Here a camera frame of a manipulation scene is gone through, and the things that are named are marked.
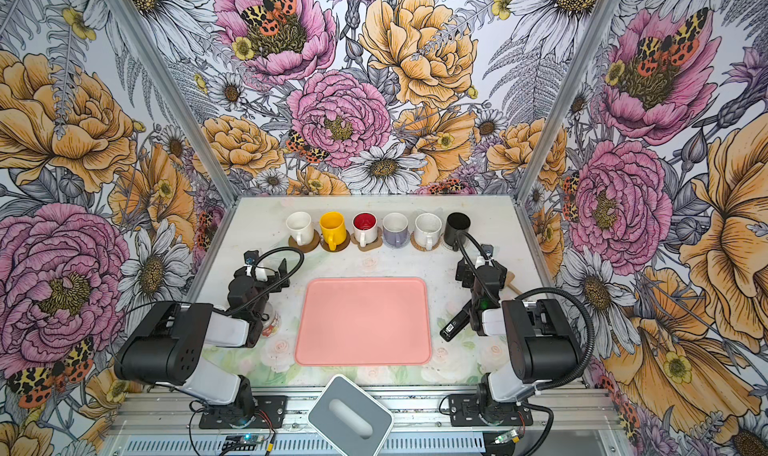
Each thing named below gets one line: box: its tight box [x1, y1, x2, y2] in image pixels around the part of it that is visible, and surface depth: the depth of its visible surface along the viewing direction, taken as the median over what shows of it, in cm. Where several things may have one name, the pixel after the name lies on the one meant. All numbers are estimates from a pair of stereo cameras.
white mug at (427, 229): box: [414, 212, 443, 251], surface depth 104 cm
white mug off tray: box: [286, 211, 315, 247], surface depth 102 cm
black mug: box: [444, 212, 472, 252], surface depth 105 cm
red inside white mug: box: [352, 211, 378, 248], surface depth 105 cm
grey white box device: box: [307, 374, 395, 456], surface depth 71 cm
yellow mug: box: [319, 211, 347, 251], surface depth 102 cm
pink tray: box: [294, 277, 431, 367], surface depth 95 cm
